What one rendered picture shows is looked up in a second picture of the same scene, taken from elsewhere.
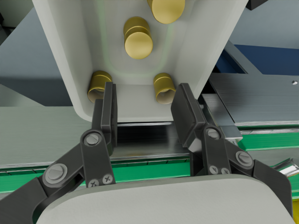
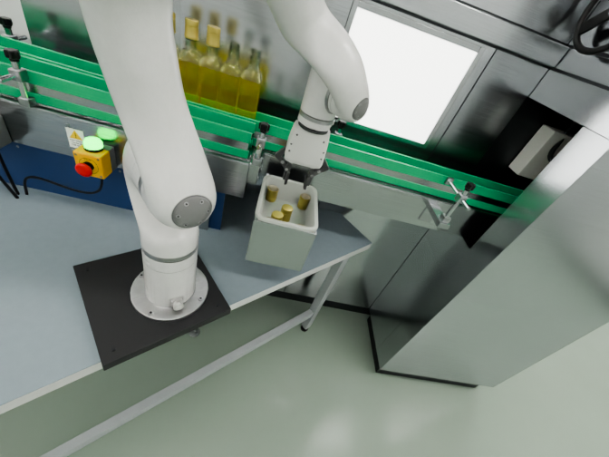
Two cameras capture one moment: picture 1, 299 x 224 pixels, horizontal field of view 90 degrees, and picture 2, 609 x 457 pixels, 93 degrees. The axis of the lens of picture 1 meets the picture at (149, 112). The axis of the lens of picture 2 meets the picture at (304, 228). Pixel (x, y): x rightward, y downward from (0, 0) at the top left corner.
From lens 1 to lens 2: 70 cm
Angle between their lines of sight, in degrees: 19
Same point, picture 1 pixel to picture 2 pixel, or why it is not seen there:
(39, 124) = (337, 194)
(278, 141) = (227, 149)
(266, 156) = (238, 145)
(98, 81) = (304, 203)
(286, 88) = not seen: hidden behind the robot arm
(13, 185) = (351, 168)
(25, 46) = (339, 248)
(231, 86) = (233, 184)
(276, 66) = not seen: hidden behind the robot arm
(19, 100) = (361, 227)
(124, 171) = not seen: hidden behind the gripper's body
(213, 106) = (254, 176)
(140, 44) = (286, 208)
